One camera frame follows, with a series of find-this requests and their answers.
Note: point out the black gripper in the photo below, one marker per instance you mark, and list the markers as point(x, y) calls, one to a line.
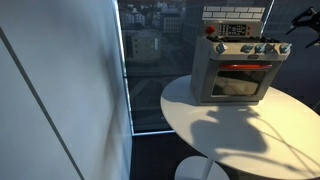
point(317, 24)

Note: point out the blue stove knob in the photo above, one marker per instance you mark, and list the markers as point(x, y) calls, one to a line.
point(285, 48)
point(247, 48)
point(260, 48)
point(220, 47)

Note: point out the red round timer knob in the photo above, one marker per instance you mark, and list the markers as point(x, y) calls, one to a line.
point(210, 30)

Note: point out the grey toy stove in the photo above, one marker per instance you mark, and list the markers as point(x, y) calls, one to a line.
point(203, 76)

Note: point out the grey oven door with window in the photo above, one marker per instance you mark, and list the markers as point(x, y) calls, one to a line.
point(238, 98)

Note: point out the white table pedestal base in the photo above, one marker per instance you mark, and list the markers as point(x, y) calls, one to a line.
point(196, 168)

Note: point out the white window frame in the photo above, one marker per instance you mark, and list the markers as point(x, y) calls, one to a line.
point(128, 100)

